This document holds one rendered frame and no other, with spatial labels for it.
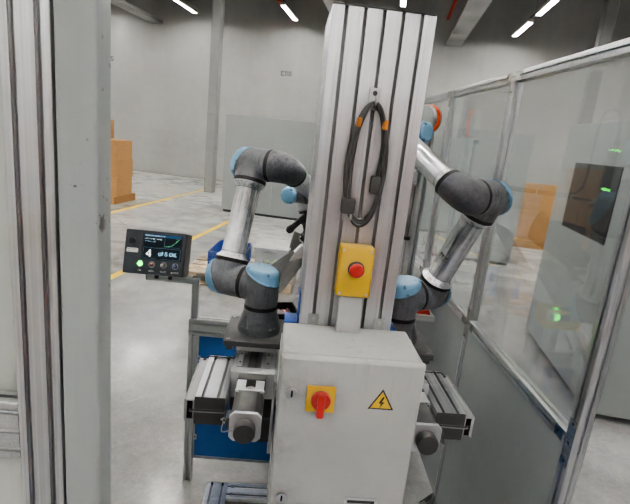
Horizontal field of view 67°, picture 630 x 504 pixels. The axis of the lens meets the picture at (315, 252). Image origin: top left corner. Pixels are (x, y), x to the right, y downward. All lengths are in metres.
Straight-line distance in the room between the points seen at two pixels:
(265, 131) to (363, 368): 8.70
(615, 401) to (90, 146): 3.74
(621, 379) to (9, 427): 3.63
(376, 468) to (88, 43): 1.07
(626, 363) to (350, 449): 2.87
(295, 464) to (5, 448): 0.66
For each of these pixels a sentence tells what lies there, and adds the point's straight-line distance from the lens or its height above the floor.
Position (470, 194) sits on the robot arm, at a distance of 1.52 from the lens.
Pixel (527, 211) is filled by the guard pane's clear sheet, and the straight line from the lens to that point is 1.88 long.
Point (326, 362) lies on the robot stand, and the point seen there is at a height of 1.22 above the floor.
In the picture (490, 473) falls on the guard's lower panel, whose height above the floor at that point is 0.57.
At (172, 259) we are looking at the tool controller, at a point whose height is 1.14.
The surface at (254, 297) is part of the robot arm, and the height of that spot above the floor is 1.18.
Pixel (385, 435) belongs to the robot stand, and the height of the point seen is 1.04.
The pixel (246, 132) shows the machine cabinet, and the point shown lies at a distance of 9.78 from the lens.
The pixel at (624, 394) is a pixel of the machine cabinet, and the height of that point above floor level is 0.23.
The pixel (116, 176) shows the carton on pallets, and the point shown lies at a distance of 10.25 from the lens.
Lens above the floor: 1.73
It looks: 14 degrees down
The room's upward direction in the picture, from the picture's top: 6 degrees clockwise
